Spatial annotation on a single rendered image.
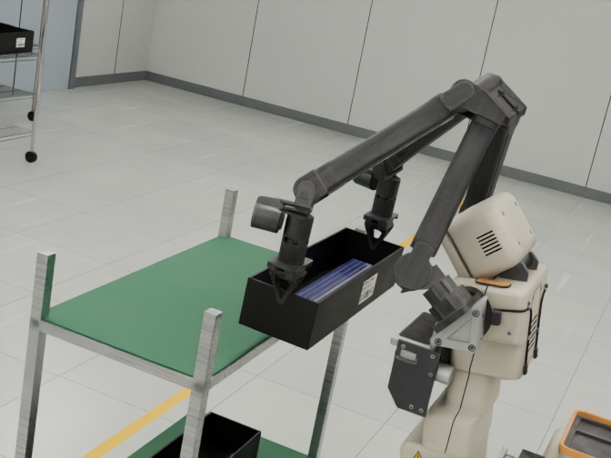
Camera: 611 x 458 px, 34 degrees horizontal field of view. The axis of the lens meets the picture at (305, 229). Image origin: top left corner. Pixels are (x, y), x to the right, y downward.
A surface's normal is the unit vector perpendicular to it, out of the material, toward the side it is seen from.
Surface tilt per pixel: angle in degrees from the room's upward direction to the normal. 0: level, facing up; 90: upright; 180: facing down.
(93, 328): 0
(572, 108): 90
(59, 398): 0
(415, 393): 90
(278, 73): 90
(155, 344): 0
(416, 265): 69
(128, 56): 90
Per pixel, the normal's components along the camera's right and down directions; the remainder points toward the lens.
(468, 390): -0.41, 0.19
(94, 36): 0.90, 0.28
